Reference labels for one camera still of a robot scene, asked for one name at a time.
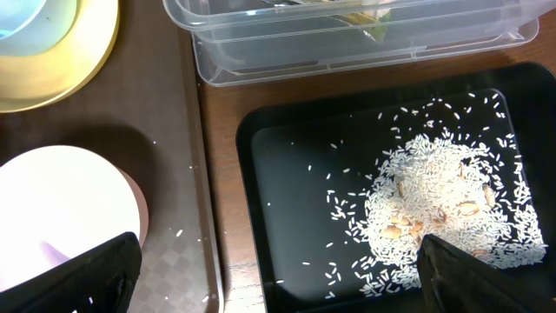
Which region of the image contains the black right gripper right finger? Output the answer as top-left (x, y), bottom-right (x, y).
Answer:
top-left (417, 234), bottom-right (555, 313)

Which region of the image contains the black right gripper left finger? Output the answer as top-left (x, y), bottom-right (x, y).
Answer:
top-left (1, 232), bottom-right (142, 313)

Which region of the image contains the pile of rice and nuts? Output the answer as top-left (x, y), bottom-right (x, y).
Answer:
top-left (264, 90), bottom-right (549, 301)

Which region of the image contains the yellow green snack wrapper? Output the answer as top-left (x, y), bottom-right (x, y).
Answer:
top-left (260, 0), bottom-right (392, 43)

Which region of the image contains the black waste tray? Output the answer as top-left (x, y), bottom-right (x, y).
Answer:
top-left (236, 63), bottom-right (555, 313)

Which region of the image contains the brown serving tray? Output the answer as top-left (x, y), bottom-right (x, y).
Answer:
top-left (1, 1), bottom-right (223, 312)

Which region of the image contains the yellow plate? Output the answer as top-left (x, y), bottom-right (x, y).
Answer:
top-left (1, 0), bottom-right (120, 113)

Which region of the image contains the light blue bowl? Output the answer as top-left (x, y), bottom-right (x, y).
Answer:
top-left (1, 0), bottom-right (78, 57)

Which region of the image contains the clear plastic bin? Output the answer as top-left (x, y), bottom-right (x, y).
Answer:
top-left (163, 0), bottom-right (555, 87)

